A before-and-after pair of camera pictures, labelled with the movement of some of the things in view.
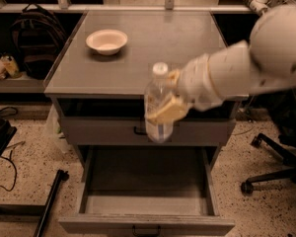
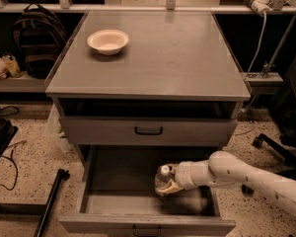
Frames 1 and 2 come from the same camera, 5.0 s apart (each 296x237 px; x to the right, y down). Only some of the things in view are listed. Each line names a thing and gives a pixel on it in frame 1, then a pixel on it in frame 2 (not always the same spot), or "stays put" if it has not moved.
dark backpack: (37, 37) stays put
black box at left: (1, 134) stays put
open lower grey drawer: (146, 191) stays put
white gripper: (196, 83) to (182, 176)
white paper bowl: (107, 41) stays put
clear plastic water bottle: (156, 91) to (163, 178)
